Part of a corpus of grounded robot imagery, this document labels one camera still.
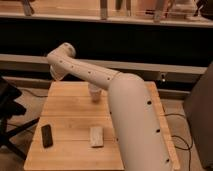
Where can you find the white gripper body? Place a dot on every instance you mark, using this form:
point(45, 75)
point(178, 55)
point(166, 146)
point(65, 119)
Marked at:
point(57, 73)

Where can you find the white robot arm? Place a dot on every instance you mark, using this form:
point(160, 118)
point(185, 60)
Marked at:
point(136, 124)

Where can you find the black office chair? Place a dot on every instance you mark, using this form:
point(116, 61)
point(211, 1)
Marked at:
point(8, 109)

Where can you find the black smartphone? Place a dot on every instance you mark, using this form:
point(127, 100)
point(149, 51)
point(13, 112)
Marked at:
point(47, 136)

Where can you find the beige rectangular sponge block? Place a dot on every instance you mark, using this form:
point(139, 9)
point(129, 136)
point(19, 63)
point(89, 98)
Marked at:
point(96, 137)

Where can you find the dark cabinet at right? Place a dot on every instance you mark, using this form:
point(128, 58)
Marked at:
point(198, 107)

